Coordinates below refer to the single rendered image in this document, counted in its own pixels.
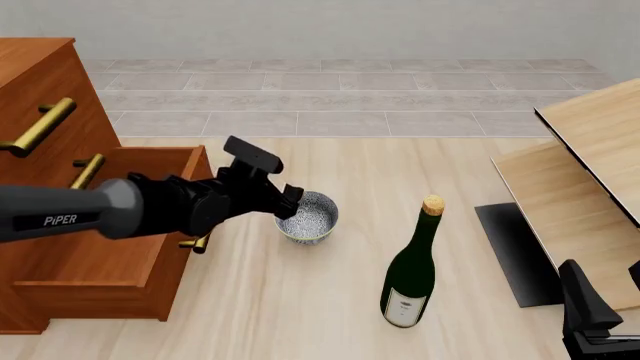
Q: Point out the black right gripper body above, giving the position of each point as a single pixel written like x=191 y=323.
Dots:
x=600 y=345

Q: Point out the grey and black left robot arm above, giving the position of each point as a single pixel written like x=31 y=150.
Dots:
x=65 y=210

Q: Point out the pale wooden wine rack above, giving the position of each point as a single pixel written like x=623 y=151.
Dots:
x=575 y=195

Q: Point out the black patterned bowl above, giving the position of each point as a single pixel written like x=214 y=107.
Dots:
x=312 y=221

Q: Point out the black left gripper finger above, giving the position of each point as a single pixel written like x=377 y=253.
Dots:
x=295 y=192
x=286 y=210

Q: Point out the wooden cabinet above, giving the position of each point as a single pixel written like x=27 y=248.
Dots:
x=30 y=63

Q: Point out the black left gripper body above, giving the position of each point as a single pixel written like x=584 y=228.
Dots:
x=252 y=195

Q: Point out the dark green wine bottle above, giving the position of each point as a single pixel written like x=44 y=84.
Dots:
x=411 y=270

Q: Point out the wooden cabinet drawer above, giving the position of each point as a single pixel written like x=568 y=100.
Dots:
x=75 y=86
x=59 y=179
x=100 y=262

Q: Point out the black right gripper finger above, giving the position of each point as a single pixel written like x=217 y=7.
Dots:
x=585 y=300
x=636 y=275

